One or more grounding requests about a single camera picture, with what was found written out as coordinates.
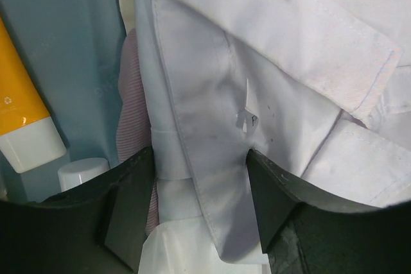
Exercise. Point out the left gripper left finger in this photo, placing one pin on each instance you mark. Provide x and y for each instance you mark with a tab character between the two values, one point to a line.
96	227

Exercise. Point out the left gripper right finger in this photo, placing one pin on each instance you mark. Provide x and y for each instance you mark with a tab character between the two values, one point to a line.
304	229

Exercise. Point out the light purple knit top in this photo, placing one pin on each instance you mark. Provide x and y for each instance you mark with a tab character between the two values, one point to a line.
134	130

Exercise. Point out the white shirt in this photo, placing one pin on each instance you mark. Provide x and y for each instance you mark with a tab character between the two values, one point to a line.
321	87

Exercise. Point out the light blue hard-shell suitcase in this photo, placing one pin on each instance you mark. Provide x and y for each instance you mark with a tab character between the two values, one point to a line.
71	49

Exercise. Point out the white round bottle cap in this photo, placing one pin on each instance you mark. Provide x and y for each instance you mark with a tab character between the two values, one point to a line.
78	172

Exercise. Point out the orange tube white cap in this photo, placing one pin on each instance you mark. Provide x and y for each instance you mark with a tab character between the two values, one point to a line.
29	137

